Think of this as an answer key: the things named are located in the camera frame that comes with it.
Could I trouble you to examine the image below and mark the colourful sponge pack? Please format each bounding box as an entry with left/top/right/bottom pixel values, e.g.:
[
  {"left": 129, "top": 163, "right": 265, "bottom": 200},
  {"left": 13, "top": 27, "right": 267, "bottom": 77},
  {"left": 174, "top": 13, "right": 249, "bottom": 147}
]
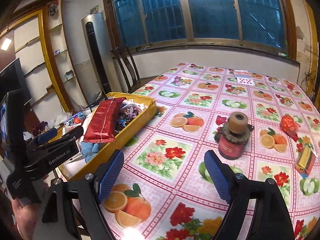
[{"left": 295, "top": 146, "right": 317, "bottom": 179}]

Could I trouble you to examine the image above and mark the dark wooden chair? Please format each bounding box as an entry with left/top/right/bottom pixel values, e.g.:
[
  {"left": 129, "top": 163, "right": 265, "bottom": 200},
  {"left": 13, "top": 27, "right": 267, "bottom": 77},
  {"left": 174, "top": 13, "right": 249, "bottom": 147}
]
[{"left": 111, "top": 46, "right": 156, "bottom": 93}]

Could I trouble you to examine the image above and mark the window with wooden frame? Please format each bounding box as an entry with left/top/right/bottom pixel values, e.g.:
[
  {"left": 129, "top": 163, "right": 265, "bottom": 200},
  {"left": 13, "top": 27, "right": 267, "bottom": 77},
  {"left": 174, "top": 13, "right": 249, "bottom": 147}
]
[{"left": 103, "top": 0, "right": 297, "bottom": 60}]

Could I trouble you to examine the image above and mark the person's left hand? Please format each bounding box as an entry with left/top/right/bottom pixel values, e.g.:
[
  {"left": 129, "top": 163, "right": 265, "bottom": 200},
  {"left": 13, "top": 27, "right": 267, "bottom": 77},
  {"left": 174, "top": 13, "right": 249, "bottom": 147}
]
[{"left": 11, "top": 199, "right": 41, "bottom": 239}]

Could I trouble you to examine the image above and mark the brown tape roll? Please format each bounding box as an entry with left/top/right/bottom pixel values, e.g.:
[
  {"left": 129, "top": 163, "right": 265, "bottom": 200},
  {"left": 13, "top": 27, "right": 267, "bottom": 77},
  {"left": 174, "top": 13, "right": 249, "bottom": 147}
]
[{"left": 228, "top": 112, "right": 248, "bottom": 134}]

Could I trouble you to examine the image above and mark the red plastic bag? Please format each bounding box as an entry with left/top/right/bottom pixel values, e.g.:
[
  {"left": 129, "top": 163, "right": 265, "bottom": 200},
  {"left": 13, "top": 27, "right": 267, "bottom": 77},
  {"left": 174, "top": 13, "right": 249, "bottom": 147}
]
[{"left": 280, "top": 115, "right": 300, "bottom": 137}]

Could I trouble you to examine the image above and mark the red foil package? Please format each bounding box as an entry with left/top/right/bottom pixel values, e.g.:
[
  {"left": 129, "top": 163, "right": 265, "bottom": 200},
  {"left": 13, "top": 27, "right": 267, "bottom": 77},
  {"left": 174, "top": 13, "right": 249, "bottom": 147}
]
[{"left": 83, "top": 97, "right": 126, "bottom": 143}]

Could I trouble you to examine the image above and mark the playing cards pile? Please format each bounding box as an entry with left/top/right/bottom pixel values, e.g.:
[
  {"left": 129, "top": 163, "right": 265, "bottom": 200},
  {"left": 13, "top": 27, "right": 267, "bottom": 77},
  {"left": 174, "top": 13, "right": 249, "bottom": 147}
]
[{"left": 233, "top": 70, "right": 255, "bottom": 86}]

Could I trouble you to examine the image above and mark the clear cartoon zipper pouch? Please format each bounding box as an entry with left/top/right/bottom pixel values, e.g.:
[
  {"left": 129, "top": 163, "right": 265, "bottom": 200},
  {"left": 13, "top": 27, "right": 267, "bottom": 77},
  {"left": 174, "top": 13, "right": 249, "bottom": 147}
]
[{"left": 114, "top": 100, "right": 147, "bottom": 134}]

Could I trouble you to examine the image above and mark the tall silver air conditioner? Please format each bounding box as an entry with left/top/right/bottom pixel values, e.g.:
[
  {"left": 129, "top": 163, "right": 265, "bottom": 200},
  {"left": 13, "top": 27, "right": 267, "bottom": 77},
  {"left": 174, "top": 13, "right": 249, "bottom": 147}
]
[{"left": 81, "top": 12, "right": 122, "bottom": 94}]

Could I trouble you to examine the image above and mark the yellow taped foam box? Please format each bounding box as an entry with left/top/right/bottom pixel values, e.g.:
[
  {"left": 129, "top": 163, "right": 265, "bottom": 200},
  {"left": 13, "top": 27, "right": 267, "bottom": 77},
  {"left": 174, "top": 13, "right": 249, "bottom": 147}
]
[{"left": 59, "top": 92, "right": 157, "bottom": 180}]

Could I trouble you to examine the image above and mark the black television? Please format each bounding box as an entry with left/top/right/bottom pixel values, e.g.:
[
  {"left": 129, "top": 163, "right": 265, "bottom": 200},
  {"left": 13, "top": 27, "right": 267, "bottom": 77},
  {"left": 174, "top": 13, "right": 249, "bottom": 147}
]
[{"left": 0, "top": 57, "right": 32, "bottom": 104}]

